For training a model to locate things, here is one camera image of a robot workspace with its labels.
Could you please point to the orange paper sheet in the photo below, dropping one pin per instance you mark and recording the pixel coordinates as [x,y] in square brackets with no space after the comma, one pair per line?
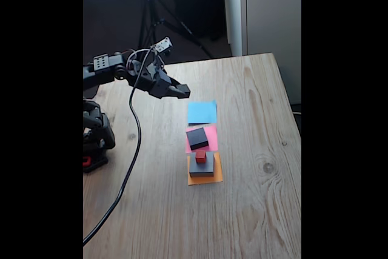
[219,174]

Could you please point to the large grey square block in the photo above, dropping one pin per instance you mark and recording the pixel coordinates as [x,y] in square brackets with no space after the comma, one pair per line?
[209,166]

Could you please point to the pink paper sheet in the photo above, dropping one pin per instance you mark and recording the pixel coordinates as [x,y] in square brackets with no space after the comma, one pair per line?
[213,137]

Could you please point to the medium black square block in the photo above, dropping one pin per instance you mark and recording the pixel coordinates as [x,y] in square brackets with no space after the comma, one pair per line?
[197,137]

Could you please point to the red black table clamp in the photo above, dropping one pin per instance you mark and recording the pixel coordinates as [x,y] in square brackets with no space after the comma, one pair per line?
[86,161]

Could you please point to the yellow tag on tripod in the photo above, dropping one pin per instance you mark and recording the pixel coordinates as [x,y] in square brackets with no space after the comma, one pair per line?
[156,46]

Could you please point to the blue paper sheet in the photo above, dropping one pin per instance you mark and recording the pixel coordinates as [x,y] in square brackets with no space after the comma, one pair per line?
[201,113]

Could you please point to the small red cube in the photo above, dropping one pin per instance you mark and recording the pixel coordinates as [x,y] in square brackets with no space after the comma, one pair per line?
[200,157]

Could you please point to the black tripod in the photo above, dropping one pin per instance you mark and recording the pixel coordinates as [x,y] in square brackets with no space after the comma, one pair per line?
[150,22]

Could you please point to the white grey cabinet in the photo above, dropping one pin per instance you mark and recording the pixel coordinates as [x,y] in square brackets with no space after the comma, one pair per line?
[272,13]

